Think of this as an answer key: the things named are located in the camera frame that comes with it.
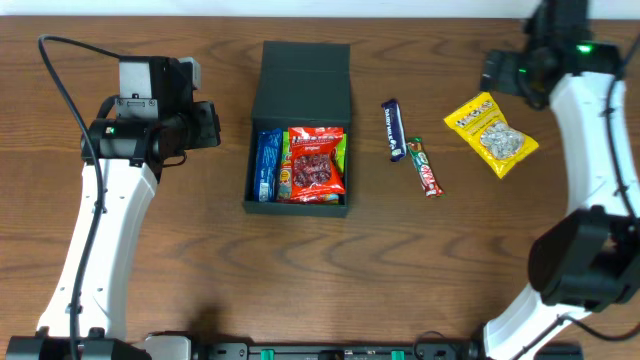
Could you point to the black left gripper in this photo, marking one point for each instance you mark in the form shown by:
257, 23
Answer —
207, 125

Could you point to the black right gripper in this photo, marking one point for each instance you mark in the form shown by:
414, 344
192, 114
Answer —
491, 73

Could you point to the blue cookie packet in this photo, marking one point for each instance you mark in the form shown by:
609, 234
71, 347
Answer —
268, 156

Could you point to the yellow sunflower seed bag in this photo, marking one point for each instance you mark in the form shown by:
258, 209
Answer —
482, 124

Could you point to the Haribo gummy bag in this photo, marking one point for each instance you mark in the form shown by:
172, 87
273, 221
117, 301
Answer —
285, 174

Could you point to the dark green gift box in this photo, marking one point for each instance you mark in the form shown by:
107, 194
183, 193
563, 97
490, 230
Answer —
300, 85

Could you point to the red dried fruit bag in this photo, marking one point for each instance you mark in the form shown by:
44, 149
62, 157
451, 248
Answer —
314, 172

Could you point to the purple Dairy Milk bar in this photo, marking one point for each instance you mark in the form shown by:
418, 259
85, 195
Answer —
394, 130

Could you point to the red KitKat bar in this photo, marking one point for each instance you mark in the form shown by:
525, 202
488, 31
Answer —
422, 165

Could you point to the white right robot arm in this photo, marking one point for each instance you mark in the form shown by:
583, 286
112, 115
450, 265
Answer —
590, 259

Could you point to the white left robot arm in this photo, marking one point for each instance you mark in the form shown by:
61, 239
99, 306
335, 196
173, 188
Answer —
153, 118

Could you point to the black mounting rail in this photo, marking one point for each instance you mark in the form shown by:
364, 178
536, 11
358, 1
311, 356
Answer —
429, 347

